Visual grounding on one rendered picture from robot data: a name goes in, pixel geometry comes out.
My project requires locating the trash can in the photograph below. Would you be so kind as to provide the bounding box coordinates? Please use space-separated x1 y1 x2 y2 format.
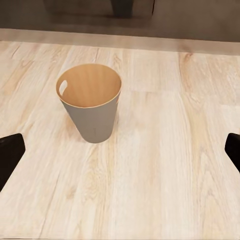
55 63 122 143

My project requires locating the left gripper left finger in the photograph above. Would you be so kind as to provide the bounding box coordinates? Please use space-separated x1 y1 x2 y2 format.
0 133 26 192

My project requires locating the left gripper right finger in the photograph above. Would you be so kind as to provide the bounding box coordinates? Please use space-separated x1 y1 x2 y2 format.
224 132 240 172

